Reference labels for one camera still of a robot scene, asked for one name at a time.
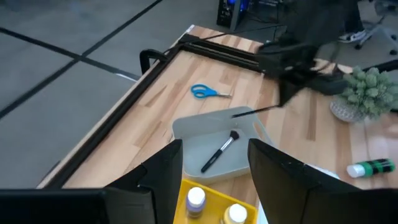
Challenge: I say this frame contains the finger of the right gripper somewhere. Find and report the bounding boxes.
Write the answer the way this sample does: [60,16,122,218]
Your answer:
[307,73,349,96]
[277,75,308,108]

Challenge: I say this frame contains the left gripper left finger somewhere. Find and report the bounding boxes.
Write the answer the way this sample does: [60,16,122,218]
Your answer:
[105,139,183,224]

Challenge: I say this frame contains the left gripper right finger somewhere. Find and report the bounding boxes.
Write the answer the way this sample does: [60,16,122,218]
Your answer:
[248,138,359,224]

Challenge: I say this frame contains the thin long paintbrush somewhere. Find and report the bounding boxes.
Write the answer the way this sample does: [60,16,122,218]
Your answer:
[231,105,280,119]

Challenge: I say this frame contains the purple paint bottle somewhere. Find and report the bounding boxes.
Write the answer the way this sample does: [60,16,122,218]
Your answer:
[185,186,206,222]

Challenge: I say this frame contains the yellow paint bottle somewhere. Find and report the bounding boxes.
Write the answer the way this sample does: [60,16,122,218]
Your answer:
[222,203,249,224]

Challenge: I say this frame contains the wide bushy black brush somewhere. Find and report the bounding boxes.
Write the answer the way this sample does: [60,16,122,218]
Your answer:
[200,129,240,174]

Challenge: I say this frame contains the blue scissors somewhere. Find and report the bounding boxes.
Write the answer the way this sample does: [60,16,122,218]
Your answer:
[190,83,233,100]

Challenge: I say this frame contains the green paint bottle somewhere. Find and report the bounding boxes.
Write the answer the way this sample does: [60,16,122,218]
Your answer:
[346,158,396,179]

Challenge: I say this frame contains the small potted green plant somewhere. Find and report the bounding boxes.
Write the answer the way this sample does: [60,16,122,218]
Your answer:
[329,65,398,123]

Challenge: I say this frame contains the grey plastic bin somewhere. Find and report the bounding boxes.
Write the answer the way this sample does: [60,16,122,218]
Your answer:
[172,106,274,185]

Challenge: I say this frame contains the yellow plastic bin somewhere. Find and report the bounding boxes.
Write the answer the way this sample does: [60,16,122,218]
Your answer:
[173,179,258,224]

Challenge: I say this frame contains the black computer tower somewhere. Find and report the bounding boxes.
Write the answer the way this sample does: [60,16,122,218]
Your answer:
[216,0,249,30]

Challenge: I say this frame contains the office chair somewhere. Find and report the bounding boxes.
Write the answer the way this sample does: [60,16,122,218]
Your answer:
[354,0,398,57]

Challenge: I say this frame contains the black aluminium table frame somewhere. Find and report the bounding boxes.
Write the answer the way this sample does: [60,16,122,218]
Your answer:
[37,32,268,190]

